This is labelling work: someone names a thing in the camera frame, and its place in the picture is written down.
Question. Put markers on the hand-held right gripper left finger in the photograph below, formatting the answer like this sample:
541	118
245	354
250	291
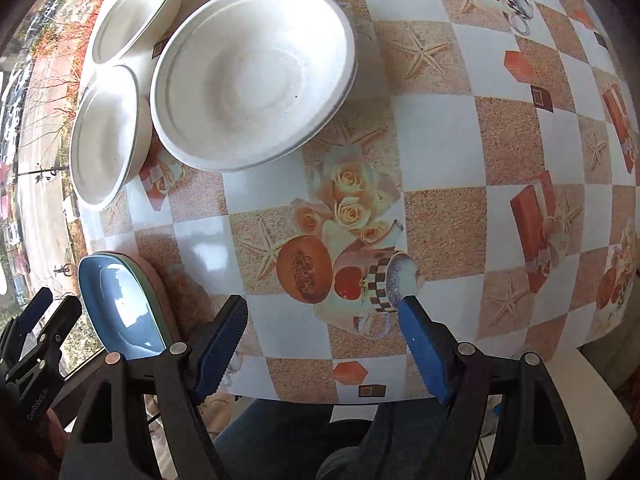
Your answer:
219	347

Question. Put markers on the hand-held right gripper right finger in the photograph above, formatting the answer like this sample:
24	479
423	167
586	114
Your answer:
425	347

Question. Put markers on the small white bowl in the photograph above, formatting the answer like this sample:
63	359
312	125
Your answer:
106	135
132	12

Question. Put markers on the checkered printed tablecloth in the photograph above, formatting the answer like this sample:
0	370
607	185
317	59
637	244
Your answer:
450	170

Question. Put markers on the person's leg in jeans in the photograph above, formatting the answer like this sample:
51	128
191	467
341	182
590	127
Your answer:
280	427

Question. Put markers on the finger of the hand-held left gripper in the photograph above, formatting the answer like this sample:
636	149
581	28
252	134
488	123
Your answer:
64	312
36	304

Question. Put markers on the blue plate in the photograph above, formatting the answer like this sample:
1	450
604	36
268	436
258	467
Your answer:
120	305

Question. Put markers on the large white bowl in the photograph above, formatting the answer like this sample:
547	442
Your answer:
252	77

